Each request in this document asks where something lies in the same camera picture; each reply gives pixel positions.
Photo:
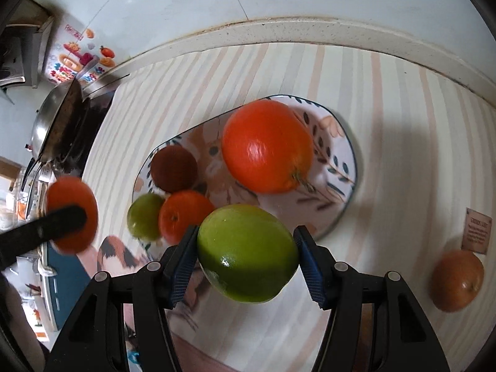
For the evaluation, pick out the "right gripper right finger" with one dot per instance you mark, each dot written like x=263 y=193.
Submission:
x=402 y=336

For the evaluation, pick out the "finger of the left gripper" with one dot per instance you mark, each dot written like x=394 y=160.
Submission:
x=26 y=237

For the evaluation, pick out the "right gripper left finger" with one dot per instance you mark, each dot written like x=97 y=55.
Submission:
x=92 y=338

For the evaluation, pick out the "mandarin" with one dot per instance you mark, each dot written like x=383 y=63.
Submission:
x=181 y=210
x=67 y=191

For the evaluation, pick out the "brown round fruit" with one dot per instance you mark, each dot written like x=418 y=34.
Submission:
x=456 y=280

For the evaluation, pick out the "green apple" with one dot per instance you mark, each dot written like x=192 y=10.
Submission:
x=143 y=217
x=246 y=253

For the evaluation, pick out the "small dark red fruit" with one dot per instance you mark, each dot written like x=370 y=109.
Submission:
x=173 y=169

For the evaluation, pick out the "large orange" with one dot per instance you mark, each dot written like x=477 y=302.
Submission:
x=266 y=148

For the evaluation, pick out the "blue kitchen cabinet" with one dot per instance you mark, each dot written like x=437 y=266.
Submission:
x=66 y=286

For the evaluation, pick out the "steel wok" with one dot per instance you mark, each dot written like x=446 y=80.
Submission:
x=51 y=122

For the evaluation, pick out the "small brown label tag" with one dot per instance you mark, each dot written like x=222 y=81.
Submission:
x=476 y=232

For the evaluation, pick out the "oval floral ceramic plate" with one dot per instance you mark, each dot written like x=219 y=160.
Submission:
x=333 y=173

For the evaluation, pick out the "black gas stove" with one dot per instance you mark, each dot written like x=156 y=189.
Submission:
x=97 y=104

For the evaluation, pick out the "black range hood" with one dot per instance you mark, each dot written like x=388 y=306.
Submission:
x=24 y=41

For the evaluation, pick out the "colourful wall sticker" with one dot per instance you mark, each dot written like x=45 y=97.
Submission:
x=77 y=52

